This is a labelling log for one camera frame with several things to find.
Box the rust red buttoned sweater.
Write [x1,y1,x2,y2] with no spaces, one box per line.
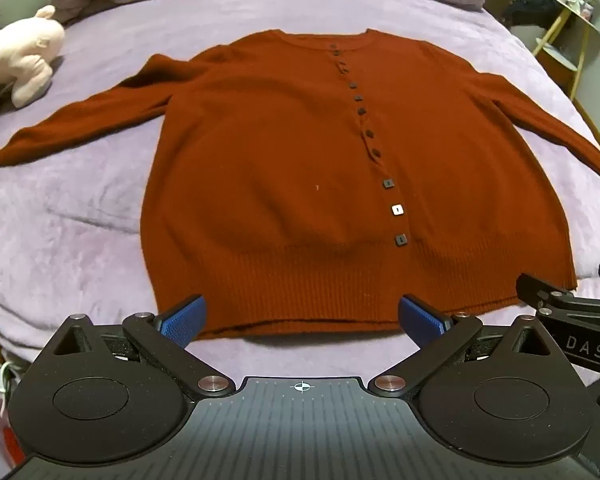
[0,30,600,339]

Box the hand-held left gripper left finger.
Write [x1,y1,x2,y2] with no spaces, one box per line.
[39,294,235,401]

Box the black cloth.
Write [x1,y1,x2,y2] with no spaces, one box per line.
[502,0,564,29]

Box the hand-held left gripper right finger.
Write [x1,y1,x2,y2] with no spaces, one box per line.
[369,295,561,401]

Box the yellow side table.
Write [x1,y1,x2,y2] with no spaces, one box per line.
[532,0,600,102]

